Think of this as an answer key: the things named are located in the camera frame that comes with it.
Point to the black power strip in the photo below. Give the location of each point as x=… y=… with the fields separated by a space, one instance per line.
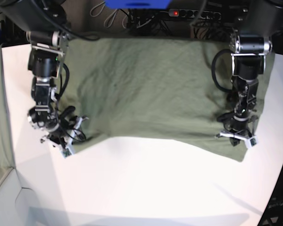
x=190 y=14

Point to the blue box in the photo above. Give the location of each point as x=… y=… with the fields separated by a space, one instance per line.
x=138 y=4

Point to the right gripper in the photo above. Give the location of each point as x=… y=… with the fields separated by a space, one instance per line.
x=63 y=129

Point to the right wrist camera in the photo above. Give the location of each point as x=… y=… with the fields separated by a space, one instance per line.
x=67 y=151

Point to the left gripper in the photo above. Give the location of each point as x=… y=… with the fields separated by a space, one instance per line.
x=235 y=128

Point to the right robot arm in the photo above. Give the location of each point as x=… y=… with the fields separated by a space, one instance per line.
x=47 y=30

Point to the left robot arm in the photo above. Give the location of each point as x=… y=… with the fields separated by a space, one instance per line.
x=250 y=44

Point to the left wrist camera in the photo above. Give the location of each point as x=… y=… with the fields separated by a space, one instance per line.
x=251 y=142

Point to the green t-shirt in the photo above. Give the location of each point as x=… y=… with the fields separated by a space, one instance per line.
x=152 y=88

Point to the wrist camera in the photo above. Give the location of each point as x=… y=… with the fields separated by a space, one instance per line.
x=251 y=142
x=67 y=151

